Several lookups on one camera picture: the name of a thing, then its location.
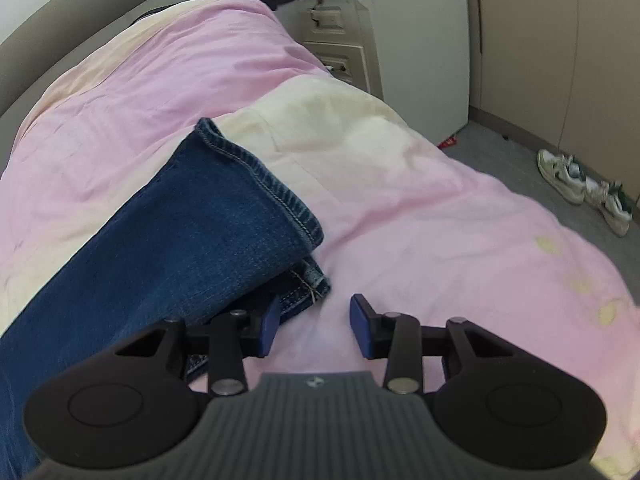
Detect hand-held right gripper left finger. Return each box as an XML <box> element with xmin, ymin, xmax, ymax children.
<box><xmin>115</xmin><ymin>294</ymin><xmax>282</xmax><ymax>398</ymax></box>

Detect blue denim pants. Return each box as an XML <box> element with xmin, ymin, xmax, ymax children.
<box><xmin>0</xmin><ymin>117</ymin><xmax>332</xmax><ymax>480</ymax></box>

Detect pink and cream blanket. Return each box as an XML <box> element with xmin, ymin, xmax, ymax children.
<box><xmin>0</xmin><ymin>0</ymin><xmax>640</xmax><ymax>478</ymax></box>

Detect white nightstand with drawers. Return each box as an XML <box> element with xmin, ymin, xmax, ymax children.
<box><xmin>295</xmin><ymin>0</ymin><xmax>471</xmax><ymax>147</ymax></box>

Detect beige built-in wardrobe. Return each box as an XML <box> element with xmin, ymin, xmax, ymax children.
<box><xmin>467</xmin><ymin>0</ymin><xmax>640</xmax><ymax>161</ymax></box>

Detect white and green sneaker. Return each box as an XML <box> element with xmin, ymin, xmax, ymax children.
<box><xmin>584</xmin><ymin>180</ymin><xmax>633</xmax><ymax>237</ymax></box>
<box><xmin>537</xmin><ymin>149</ymin><xmax>587</xmax><ymax>206</ymax></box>

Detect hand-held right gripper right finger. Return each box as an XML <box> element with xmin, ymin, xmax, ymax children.
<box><xmin>349</xmin><ymin>293</ymin><xmax>518</xmax><ymax>395</ymax></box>

